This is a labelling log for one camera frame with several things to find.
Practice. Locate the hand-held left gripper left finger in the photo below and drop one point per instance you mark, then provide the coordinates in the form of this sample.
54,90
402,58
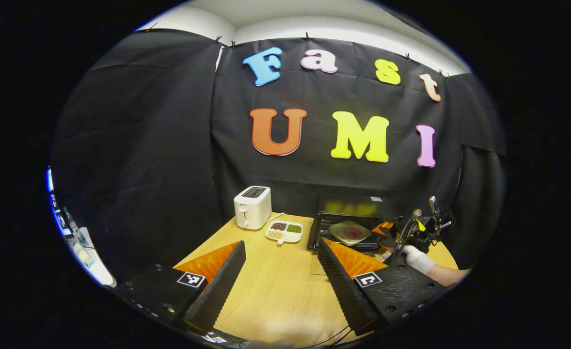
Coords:
220,286

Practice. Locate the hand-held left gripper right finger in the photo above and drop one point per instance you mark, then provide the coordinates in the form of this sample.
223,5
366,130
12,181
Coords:
346,286

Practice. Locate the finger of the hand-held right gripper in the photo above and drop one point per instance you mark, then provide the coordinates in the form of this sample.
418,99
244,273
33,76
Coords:
381,228

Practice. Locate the pink ham slice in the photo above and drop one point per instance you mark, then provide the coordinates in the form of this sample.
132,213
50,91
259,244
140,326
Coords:
353,232

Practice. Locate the white square plate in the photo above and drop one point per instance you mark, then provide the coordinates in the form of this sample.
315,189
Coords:
339,235

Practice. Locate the black electric oven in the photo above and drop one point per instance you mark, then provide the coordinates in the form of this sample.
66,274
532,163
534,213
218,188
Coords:
322,228

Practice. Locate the white divided snack dish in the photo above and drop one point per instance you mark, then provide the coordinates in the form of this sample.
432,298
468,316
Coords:
285,233

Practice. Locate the white toaster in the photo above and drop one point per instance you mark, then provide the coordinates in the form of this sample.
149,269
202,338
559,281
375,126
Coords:
251,208

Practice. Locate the slim plastic bottle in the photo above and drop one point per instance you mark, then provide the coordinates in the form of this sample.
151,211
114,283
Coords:
74,228

